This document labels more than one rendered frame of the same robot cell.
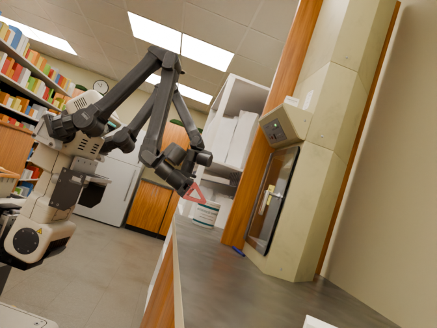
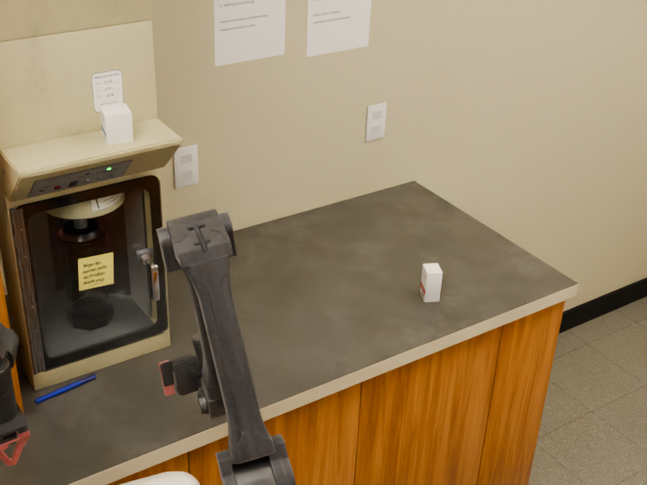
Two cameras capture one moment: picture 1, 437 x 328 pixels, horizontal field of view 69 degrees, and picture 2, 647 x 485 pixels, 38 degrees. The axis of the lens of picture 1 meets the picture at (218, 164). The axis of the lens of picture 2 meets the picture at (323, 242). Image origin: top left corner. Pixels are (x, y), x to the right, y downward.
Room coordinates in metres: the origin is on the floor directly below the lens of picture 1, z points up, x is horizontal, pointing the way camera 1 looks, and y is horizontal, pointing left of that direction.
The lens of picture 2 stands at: (1.58, 1.44, 2.25)
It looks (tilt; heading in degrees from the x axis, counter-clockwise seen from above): 30 degrees down; 242
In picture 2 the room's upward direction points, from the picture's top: 2 degrees clockwise
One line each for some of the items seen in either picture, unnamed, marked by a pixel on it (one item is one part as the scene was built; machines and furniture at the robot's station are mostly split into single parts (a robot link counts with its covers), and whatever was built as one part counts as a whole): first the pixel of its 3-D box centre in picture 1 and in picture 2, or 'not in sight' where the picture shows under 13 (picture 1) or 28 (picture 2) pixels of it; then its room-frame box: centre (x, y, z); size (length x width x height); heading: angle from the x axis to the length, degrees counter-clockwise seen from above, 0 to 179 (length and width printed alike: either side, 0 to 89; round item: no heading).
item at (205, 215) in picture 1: (206, 213); not in sight; (1.87, -0.03, 1.02); 0.13 x 0.13 x 0.15
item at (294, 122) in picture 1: (278, 128); (94, 167); (1.23, -0.18, 1.46); 0.32 x 0.12 x 0.10; 7
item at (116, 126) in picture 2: (289, 106); (116, 123); (1.18, -0.19, 1.54); 0.05 x 0.05 x 0.06; 86
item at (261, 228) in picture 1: (269, 197); (97, 274); (1.24, -0.23, 1.19); 0.30 x 0.01 x 0.40; 7
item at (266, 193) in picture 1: (268, 203); (151, 277); (1.13, -0.21, 1.17); 0.05 x 0.03 x 0.10; 97
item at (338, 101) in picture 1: (310, 176); (67, 191); (1.26, -0.36, 1.33); 0.32 x 0.25 x 0.77; 7
